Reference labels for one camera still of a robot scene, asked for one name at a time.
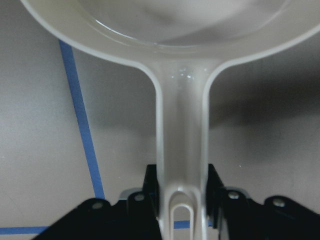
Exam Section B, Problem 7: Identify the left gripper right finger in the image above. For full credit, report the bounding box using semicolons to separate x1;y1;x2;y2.
206;163;230;240

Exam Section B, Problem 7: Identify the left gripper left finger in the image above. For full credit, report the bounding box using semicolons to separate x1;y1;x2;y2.
141;164;162;240

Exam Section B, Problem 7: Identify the beige plastic dustpan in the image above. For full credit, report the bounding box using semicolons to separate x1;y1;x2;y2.
23;0;320;240

